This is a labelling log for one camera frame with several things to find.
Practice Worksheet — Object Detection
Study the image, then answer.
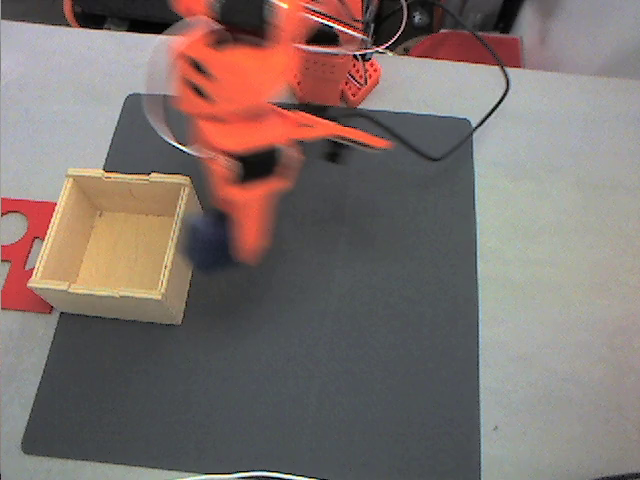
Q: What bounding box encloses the white arm wire loop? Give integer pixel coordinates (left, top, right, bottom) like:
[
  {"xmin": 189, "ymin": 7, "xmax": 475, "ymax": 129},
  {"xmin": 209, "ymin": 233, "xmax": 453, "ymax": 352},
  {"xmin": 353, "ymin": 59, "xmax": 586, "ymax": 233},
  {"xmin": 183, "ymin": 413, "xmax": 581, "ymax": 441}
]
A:
[
  {"xmin": 293, "ymin": 0, "xmax": 410, "ymax": 55},
  {"xmin": 141, "ymin": 17, "xmax": 224, "ymax": 160}
]

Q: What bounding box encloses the red cut-out sheet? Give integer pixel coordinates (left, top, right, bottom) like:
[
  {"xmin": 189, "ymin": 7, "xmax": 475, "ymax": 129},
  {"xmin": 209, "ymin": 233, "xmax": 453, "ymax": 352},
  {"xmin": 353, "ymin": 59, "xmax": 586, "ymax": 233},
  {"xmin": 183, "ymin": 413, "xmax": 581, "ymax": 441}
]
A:
[{"xmin": 0, "ymin": 196, "xmax": 59, "ymax": 316}]

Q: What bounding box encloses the dark blue cube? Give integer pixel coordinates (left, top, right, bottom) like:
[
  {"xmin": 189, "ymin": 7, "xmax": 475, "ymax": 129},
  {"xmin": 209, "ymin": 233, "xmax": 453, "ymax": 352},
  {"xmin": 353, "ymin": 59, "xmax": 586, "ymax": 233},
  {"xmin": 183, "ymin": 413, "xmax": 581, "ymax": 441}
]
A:
[{"xmin": 184, "ymin": 209, "xmax": 237, "ymax": 272}]

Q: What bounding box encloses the white cable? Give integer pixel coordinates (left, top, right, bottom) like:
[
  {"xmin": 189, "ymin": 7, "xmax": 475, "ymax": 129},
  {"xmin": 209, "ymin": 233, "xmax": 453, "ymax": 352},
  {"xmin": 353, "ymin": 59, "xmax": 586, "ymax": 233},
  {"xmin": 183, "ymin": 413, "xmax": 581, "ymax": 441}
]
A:
[{"xmin": 172, "ymin": 469, "xmax": 324, "ymax": 480}]

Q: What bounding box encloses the black camera cable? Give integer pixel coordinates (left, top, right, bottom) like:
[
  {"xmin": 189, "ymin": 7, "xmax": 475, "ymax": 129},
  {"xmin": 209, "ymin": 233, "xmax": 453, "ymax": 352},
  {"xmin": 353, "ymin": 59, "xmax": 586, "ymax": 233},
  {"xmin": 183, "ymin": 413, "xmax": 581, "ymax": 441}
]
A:
[{"xmin": 279, "ymin": 0, "xmax": 512, "ymax": 163}]

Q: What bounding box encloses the gripper camera on orange bracket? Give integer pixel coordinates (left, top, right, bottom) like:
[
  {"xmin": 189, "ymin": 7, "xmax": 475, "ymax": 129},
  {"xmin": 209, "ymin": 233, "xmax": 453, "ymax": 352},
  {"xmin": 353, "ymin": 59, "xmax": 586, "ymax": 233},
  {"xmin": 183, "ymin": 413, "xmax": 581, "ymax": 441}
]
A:
[{"xmin": 269, "ymin": 102, "xmax": 397, "ymax": 164}]

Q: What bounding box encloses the open wooden box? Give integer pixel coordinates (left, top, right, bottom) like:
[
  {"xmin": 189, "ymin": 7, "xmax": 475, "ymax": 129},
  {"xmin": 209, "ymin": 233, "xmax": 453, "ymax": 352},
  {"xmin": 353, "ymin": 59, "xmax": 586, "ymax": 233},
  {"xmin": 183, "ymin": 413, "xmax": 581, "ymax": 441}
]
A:
[{"xmin": 26, "ymin": 168, "xmax": 205, "ymax": 327}]

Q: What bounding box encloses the dark grey mat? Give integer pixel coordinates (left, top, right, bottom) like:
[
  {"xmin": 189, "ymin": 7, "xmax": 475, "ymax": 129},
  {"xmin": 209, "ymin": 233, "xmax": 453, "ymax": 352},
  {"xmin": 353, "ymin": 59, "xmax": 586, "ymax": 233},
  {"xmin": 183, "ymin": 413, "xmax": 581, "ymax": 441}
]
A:
[{"xmin": 20, "ymin": 92, "xmax": 483, "ymax": 480}]

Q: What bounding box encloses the red flat object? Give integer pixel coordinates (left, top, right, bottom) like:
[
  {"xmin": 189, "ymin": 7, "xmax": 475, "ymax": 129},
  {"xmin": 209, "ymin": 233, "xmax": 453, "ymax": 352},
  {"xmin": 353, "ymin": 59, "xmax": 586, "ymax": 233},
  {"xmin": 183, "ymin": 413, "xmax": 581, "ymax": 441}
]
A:
[{"xmin": 407, "ymin": 29, "xmax": 524, "ymax": 69}]

